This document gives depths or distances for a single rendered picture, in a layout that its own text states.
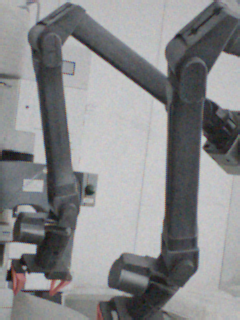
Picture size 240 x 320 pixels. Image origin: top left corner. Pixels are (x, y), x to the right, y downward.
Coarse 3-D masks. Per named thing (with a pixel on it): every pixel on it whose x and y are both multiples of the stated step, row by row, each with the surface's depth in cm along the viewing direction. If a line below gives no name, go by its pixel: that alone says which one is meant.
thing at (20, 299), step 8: (16, 296) 203; (24, 296) 198; (32, 296) 199; (16, 304) 203; (24, 304) 197; (32, 304) 190; (40, 304) 196; (48, 304) 194; (56, 304) 192; (16, 312) 202; (24, 312) 197; (32, 312) 189; (40, 312) 184; (48, 312) 181; (56, 312) 192; (64, 312) 189; (72, 312) 187
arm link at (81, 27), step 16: (48, 16) 174; (64, 16) 169; (80, 16) 170; (32, 32) 172; (64, 32) 170; (80, 32) 172; (96, 32) 174; (96, 48) 176; (112, 48) 177; (128, 48) 178; (112, 64) 179; (128, 64) 179; (144, 64) 181; (144, 80) 182; (160, 80) 183; (160, 96) 185; (208, 112) 187
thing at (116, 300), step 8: (120, 296) 157; (128, 296) 158; (136, 296) 154; (112, 304) 156; (120, 304) 156; (128, 304) 156; (136, 304) 153; (144, 304) 152; (120, 312) 154; (128, 312) 155; (136, 312) 154; (144, 312) 153; (152, 312) 153; (160, 312) 160
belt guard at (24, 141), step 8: (0, 128) 194; (8, 128) 198; (0, 136) 194; (8, 136) 198; (16, 136) 202; (24, 136) 206; (32, 136) 210; (0, 144) 195; (8, 144) 199; (16, 144) 203; (24, 144) 207; (32, 144) 211; (24, 152) 210; (32, 152) 212
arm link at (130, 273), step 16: (128, 256) 148; (144, 256) 150; (160, 256) 153; (112, 272) 150; (128, 272) 147; (144, 272) 148; (160, 272) 148; (176, 272) 145; (192, 272) 146; (112, 288) 148; (128, 288) 147; (144, 288) 148
